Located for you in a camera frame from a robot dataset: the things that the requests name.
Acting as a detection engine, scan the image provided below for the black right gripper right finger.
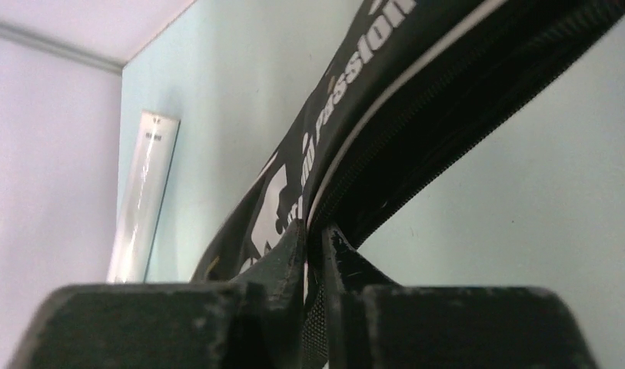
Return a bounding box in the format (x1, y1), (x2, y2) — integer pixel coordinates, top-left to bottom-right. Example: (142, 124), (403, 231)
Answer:
(322, 226), (597, 368)

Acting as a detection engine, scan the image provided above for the white shuttlecock tube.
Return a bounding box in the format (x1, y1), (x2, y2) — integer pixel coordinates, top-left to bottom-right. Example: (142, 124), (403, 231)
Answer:
(107, 111), (180, 284)

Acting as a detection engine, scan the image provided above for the black racket bag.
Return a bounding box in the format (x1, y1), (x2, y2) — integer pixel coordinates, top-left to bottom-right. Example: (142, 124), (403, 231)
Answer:
(189, 0), (625, 369)

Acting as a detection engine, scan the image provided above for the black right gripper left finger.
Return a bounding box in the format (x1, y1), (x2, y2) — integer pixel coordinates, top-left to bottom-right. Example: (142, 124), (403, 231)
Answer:
(8, 220), (306, 368)

